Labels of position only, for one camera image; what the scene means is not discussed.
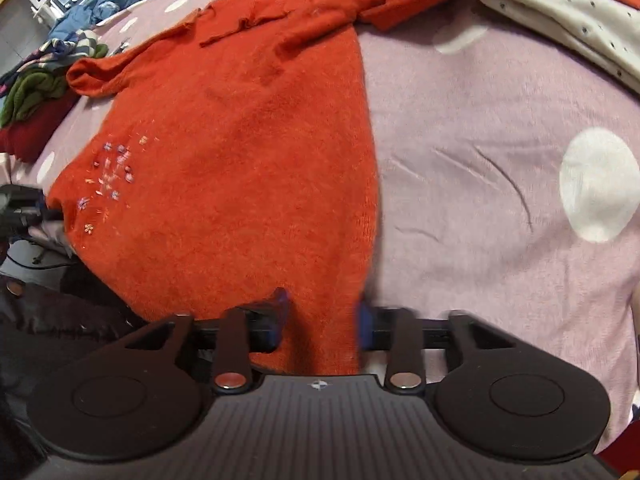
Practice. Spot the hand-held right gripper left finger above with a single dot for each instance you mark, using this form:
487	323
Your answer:
278	316

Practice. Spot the dark red cloth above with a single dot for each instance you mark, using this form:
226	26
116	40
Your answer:
36	132

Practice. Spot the striped cloth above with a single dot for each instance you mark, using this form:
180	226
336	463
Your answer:
42	57

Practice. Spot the blue cloth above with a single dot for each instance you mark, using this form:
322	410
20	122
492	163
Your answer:
85	17

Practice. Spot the white garment with dark dots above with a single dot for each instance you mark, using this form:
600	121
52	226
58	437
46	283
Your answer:
550	7

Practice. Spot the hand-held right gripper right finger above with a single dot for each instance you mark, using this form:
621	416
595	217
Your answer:
364	326

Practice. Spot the pile of folded clothes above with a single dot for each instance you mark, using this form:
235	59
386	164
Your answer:
30	94

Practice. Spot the orange knit sweater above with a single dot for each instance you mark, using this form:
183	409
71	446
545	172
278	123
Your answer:
240	160

